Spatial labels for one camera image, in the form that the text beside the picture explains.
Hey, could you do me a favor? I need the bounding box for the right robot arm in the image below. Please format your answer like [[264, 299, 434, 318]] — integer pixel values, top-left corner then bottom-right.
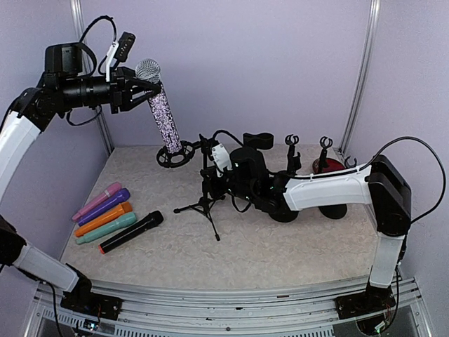
[[200, 145, 411, 319]]

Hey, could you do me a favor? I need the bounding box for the black tripod mic stand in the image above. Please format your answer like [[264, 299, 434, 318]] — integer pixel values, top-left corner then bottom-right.
[[156, 135, 225, 242]]

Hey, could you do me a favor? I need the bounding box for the purple microphone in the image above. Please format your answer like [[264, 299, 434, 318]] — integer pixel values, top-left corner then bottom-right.
[[77, 188, 130, 226]]

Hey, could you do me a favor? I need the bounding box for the aluminium frame post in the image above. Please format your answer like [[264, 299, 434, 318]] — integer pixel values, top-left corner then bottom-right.
[[68, 0, 115, 159], [338, 0, 382, 155]]

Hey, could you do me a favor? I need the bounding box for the left aluminium frame post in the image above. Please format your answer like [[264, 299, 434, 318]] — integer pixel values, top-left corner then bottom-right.
[[68, 0, 115, 159]]

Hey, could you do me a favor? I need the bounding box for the tall round stand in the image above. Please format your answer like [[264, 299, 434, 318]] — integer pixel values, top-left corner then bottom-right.
[[243, 132, 274, 150]]

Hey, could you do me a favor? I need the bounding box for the black microphone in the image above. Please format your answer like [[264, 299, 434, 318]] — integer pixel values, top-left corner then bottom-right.
[[99, 211, 164, 254]]

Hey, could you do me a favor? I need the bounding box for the pink microphone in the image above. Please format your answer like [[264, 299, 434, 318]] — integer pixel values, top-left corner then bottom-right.
[[72, 182, 122, 223]]

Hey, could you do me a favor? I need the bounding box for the glitter silver microphone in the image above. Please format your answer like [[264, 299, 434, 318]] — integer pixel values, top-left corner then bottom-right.
[[135, 58, 182, 154]]

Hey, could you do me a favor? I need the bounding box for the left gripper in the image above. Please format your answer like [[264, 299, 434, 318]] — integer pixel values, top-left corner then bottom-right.
[[58, 64, 159, 112]]

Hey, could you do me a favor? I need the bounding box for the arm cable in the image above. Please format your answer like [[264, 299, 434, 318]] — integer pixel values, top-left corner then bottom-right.
[[66, 15, 119, 127], [212, 129, 443, 225]]

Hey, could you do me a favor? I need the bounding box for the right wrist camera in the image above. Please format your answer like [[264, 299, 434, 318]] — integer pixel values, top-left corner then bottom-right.
[[211, 143, 232, 178]]

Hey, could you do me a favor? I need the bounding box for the red floral plate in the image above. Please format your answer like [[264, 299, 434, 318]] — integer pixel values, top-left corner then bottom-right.
[[312, 158, 346, 173]]

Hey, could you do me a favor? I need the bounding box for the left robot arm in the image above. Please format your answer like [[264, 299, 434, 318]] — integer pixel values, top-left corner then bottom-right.
[[1, 42, 161, 320]]

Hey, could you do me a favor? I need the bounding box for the teal microphone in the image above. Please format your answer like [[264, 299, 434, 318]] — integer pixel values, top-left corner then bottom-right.
[[75, 212, 137, 245]]

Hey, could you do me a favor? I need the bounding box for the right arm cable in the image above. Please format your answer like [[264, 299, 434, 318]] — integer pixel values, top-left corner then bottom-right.
[[212, 129, 443, 225]]

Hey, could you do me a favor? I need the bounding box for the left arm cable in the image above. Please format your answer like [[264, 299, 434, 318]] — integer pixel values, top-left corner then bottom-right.
[[66, 15, 119, 127]]

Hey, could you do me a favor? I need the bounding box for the right aluminium frame post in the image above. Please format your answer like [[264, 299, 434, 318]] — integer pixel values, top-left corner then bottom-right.
[[338, 0, 382, 155]]

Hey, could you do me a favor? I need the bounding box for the front aluminium rail base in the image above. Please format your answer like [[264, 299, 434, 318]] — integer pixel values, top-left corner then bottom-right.
[[19, 277, 436, 336]]

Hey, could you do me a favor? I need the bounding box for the orange microphone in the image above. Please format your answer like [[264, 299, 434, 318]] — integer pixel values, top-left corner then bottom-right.
[[74, 201, 133, 237]]

